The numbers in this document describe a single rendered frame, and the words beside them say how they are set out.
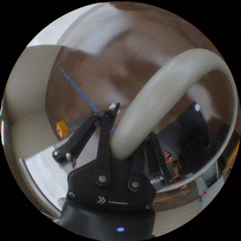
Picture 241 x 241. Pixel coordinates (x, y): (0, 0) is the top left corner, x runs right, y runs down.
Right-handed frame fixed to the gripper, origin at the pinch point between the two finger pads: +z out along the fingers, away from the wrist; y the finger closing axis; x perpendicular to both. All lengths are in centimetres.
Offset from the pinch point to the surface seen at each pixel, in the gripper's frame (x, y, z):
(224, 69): 18.5, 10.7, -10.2
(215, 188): -11, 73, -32
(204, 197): -21, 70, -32
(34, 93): -130, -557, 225
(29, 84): -53, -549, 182
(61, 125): -43, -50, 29
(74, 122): -46, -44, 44
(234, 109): 20.3, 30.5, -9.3
